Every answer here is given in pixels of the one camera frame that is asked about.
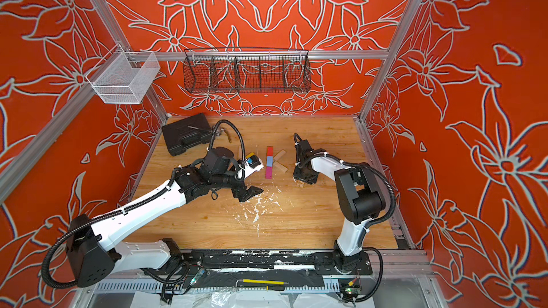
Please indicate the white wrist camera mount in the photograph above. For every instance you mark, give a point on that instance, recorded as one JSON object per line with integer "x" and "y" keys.
{"x": 252, "y": 164}

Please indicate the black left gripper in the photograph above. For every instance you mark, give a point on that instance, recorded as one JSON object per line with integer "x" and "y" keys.
{"x": 240, "y": 192}

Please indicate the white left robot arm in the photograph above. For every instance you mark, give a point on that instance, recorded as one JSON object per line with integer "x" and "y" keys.
{"x": 97, "y": 246}

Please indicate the metal ball valve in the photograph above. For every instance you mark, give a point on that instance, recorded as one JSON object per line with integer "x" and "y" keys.
{"x": 222, "y": 132}

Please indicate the magenta block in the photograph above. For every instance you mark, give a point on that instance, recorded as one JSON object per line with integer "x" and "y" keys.
{"x": 269, "y": 172}

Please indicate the white wire basket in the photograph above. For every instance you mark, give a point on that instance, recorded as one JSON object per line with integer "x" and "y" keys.
{"x": 119, "y": 78}

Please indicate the black wire basket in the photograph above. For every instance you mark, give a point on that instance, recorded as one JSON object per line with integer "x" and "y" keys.
{"x": 253, "y": 71}

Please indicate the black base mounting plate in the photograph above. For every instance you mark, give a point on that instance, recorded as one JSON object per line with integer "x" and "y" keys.
{"x": 319, "y": 262}

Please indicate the pale wooden block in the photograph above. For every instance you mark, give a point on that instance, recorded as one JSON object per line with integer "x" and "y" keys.
{"x": 279, "y": 155}

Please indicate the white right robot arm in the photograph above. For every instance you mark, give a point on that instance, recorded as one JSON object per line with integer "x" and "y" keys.
{"x": 359, "y": 198}

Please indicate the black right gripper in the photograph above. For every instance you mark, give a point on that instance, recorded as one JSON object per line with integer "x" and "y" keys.
{"x": 299, "y": 172}

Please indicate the black plastic tool case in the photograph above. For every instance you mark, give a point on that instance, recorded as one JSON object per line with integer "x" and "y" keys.
{"x": 186, "y": 133}

